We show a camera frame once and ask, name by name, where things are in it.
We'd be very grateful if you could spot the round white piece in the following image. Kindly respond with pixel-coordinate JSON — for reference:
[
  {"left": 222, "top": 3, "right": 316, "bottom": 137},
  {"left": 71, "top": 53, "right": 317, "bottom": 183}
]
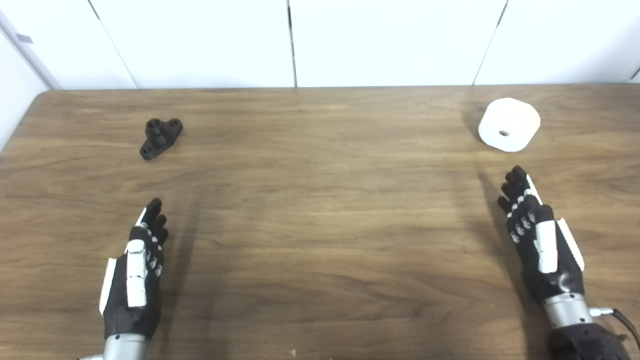
[{"left": 478, "top": 97, "right": 542, "bottom": 153}]

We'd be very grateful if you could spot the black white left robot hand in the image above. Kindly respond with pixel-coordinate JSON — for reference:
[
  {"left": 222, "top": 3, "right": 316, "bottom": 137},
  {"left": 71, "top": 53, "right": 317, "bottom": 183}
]
[{"left": 99, "top": 198, "right": 169, "bottom": 341}]

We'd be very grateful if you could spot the black flanged holder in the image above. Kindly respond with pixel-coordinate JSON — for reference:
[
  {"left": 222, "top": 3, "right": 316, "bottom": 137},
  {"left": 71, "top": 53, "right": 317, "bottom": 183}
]
[{"left": 139, "top": 118, "right": 184, "bottom": 161}]

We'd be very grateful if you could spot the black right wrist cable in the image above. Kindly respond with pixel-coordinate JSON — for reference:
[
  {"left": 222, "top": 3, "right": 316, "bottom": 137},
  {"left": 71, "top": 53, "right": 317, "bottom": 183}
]
[{"left": 589, "top": 306, "right": 640, "bottom": 352}]

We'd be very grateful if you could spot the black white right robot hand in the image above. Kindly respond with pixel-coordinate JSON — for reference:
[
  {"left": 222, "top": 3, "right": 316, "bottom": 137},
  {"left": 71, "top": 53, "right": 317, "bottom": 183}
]
[{"left": 497, "top": 165, "right": 586, "bottom": 303}]

